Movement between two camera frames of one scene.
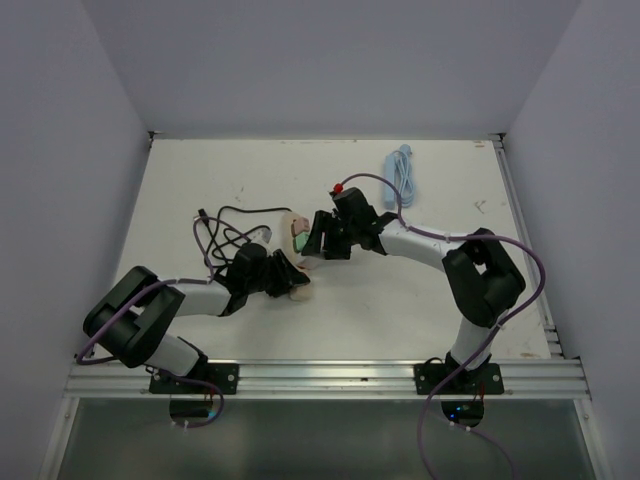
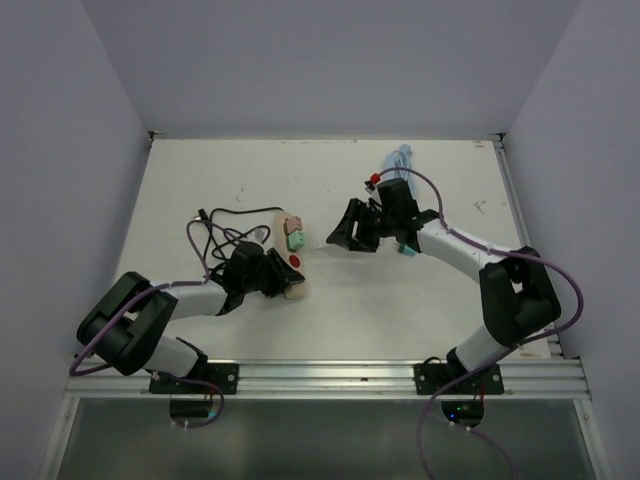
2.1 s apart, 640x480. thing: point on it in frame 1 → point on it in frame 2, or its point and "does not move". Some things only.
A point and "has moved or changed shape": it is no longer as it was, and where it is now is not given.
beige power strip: x=281 y=235 has moved or changed shape
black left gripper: x=287 y=275 does not move
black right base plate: x=486 y=379 does not move
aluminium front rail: x=373 y=380 does not move
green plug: x=299 y=241 has moved or changed shape
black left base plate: x=225 y=375 does not move
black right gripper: x=323 y=223 → x=357 y=211
